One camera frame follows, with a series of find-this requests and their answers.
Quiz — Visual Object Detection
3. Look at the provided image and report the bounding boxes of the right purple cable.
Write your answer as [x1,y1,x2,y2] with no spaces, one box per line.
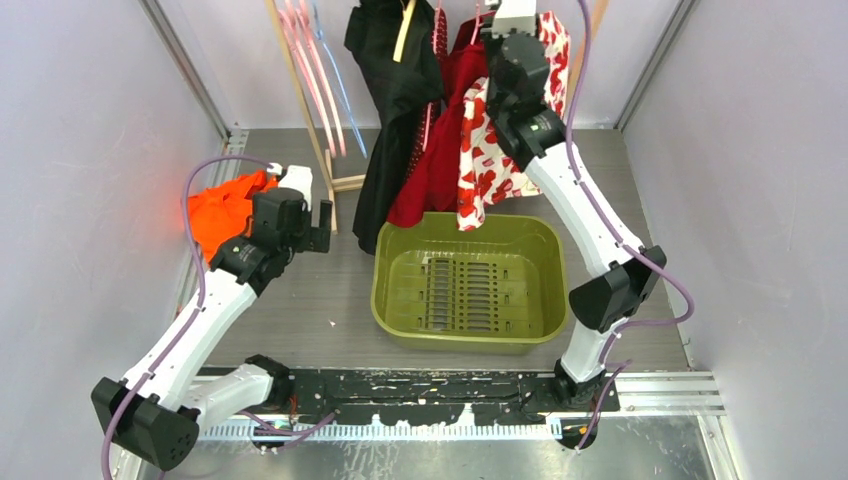
[564,0,696,452]

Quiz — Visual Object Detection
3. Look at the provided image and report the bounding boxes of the pink hanger of red garment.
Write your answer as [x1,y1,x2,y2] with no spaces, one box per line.
[469,0,483,45]

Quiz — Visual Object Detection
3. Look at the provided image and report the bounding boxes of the plain red garment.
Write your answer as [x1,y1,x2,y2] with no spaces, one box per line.
[387,19,488,228]

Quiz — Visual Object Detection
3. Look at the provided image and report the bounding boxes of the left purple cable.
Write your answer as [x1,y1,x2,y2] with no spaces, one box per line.
[99,154,276,480]

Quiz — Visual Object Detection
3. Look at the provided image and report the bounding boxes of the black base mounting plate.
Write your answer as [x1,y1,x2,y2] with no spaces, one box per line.
[250,369,620,427]

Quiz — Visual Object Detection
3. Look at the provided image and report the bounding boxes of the red poppy floral skirt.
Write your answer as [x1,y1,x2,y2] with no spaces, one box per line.
[457,11,571,231]

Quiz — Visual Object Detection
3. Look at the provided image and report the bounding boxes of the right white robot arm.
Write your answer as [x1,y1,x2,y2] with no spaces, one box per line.
[482,28,667,411]

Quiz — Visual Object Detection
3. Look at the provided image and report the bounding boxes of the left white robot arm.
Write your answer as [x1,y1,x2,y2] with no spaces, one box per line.
[91,187,334,472]

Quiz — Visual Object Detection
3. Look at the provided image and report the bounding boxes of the black garment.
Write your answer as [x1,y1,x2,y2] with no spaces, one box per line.
[344,1,444,255]

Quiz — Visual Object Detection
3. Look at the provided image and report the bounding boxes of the yellow wooden hanger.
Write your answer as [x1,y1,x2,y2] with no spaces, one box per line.
[392,0,417,63]

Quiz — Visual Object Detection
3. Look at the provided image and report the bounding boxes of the olive green plastic basket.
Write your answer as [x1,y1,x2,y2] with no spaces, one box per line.
[371,212,569,355]

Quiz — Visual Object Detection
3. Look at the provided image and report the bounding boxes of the empty pink hangers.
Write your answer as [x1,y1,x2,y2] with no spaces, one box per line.
[278,1,348,158]

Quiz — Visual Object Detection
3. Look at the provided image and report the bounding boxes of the light blue hanger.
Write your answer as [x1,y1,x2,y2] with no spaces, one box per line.
[310,0,368,157]

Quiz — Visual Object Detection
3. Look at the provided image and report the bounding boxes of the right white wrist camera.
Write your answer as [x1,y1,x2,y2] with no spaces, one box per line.
[485,0,537,37]

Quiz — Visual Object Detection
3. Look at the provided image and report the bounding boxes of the dark red polka dot garment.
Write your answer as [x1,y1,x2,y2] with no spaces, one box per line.
[407,1,447,176]

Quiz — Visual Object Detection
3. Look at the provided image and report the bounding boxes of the purple cable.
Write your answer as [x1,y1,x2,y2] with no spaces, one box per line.
[564,0,696,452]
[99,154,276,480]

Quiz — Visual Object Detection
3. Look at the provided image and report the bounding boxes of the wooden clothes rack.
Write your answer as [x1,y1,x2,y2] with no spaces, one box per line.
[264,0,611,234]

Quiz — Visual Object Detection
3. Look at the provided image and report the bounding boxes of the orange garment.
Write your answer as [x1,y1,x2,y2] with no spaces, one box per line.
[188,171,278,263]

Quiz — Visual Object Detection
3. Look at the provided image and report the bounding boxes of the pink hanger of dotted garment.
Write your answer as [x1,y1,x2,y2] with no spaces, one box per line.
[423,0,444,150]

